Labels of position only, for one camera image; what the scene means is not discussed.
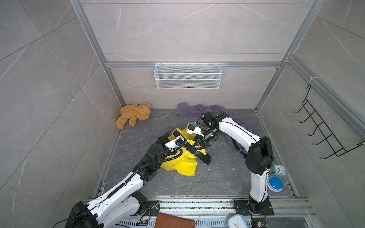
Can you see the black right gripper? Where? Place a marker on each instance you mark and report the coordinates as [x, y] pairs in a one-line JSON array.
[[200, 142]]

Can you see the yellow trousers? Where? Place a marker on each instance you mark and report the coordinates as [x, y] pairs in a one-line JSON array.
[[186, 163]]

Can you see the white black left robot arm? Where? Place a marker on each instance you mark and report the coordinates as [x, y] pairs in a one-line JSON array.
[[120, 200]]

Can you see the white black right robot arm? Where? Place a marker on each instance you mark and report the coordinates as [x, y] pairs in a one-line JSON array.
[[258, 160]]

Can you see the purple jacket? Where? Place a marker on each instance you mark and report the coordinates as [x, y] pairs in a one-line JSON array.
[[185, 110]]

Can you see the brown teddy bear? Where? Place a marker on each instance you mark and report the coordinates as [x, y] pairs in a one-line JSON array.
[[132, 113]]

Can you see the brown leather wallet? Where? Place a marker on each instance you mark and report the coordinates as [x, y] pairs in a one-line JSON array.
[[170, 221]]

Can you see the white clock at bottom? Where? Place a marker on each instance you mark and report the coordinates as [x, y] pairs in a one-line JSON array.
[[237, 221]]

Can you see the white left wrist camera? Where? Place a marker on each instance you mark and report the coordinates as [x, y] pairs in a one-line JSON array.
[[177, 142]]

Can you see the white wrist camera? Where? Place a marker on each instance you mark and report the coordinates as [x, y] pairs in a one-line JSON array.
[[194, 129], [177, 142]]

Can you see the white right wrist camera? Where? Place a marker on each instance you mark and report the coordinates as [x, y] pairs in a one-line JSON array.
[[194, 129]]

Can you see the white wire mesh basket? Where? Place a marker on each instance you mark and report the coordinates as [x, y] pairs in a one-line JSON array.
[[187, 76]]

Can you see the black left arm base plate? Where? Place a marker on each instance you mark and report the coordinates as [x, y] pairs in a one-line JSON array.
[[149, 208]]

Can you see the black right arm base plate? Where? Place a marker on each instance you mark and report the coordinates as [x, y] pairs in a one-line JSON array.
[[250, 207]]

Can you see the black wire hook rack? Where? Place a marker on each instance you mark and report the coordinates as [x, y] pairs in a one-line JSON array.
[[327, 136]]

